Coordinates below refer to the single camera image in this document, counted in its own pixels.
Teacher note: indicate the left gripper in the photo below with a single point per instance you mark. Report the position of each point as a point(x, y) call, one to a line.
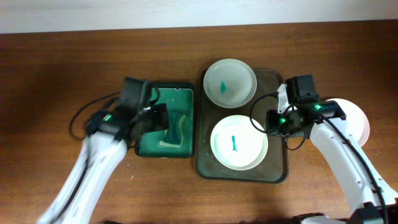
point(158, 117)

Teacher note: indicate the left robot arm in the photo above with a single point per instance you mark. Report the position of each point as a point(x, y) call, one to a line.
point(110, 133)

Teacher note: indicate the green sponge tray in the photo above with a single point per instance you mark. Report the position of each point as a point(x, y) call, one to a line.
point(178, 97)

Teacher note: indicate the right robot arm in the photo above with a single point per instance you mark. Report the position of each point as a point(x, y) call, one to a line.
point(370, 198)

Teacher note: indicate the white plate top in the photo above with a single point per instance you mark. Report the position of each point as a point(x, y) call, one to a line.
point(230, 83)

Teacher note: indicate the green yellow sponge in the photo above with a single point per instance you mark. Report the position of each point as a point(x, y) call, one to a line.
point(173, 136)

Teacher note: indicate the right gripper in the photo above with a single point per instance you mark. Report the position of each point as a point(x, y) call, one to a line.
point(270, 124)

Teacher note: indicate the white plate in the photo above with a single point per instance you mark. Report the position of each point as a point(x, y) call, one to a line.
point(358, 122)
point(238, 142)
point(230, 83)

